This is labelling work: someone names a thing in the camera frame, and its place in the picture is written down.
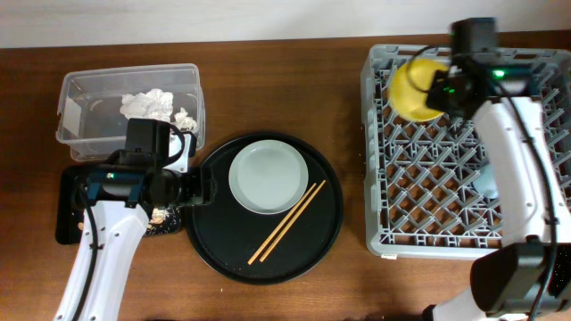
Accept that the grey ceramic plate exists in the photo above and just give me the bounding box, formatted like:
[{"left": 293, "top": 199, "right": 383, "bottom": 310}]
[{"left": 228, "top": 139, "right": 309, "bottom": 215}]

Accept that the black rectangular tray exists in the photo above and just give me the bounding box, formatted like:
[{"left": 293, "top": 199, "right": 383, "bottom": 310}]
[{"left": 54, "top": 164, "right": 184, "bottom": 245}]

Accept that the blue plastic cup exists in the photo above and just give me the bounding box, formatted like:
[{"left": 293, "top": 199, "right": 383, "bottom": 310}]
[{"left": 472, "top": 163, "right": 499, "bottom": 200}]

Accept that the wooden chopstick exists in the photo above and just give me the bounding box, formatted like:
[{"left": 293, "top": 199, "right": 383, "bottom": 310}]
[
  {"left": 259, "top": 179, "right": 327, "bottom": 263},
  {"left": 247, "top": 182, "right": 318, "bottom": 266}
]

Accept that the grey dishwasher rack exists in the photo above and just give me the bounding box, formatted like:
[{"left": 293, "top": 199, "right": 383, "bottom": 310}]
[{"left": 360, "top": 45, "right": 570, "bottom": 260}]

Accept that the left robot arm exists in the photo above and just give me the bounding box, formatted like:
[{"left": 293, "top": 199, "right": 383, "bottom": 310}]
[{"left": 54, "top": 150, "right": 216, "bottom": 320}]

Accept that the clear plastic bin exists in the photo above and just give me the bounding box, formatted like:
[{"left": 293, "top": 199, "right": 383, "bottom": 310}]
[{"left": 56, "top": 63, "right": 206, "bottom": 161}]

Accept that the yellow bowl with food scraps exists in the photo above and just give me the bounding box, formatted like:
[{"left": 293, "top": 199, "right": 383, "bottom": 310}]
[{"left": 388, "top": 58, "right": 448, "bottom": 122}]

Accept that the pile of food scraps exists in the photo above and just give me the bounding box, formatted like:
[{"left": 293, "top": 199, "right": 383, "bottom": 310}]
[{"left": 146, "top": 208, "right": 172, "bottom": 235}]

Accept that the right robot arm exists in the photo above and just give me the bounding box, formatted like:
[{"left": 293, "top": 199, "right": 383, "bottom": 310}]
[{"left": 422, "top": 65, "right": 570, "bottom": 320}]

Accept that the white napkin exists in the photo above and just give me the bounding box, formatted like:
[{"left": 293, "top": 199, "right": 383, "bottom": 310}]
[{"left": 120, "top": 88, "right": 198, "bottom": 132}]

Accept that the round black tray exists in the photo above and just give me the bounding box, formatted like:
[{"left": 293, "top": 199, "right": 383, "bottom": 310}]
[{"left": 185, "top": 132, "right": 343, "bottom": 285}]

